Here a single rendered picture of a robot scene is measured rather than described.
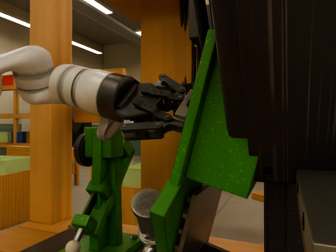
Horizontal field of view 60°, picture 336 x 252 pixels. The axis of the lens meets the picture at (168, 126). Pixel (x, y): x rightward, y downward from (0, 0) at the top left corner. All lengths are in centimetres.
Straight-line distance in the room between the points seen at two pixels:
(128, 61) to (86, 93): 1178
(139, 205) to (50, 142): 63
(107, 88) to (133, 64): 1164
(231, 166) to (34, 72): 38
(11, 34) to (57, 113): 875
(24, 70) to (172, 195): 35
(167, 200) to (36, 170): 71
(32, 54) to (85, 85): 13
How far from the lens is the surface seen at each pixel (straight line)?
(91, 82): 46
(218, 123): 31
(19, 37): 981
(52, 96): 53
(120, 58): 1246
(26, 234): 92
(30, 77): 56
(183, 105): 40
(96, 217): 64
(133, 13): 91
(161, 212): 30
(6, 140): 686
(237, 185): 31
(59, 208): 98
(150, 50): 77
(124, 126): 41
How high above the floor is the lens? 117
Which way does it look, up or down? level
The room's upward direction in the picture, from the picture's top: straight up
